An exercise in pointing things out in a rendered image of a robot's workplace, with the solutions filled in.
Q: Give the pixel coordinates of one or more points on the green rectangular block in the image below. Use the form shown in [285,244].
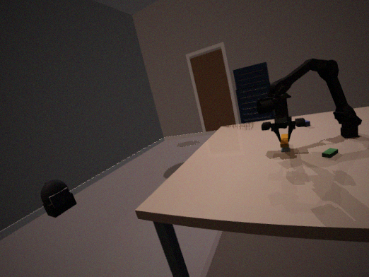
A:
[329,153]

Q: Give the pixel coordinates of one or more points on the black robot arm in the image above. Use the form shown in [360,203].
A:
[328,71]

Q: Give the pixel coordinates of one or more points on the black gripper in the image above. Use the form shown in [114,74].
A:
[297,122]

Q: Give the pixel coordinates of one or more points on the orange bar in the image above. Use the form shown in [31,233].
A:
[284,140]

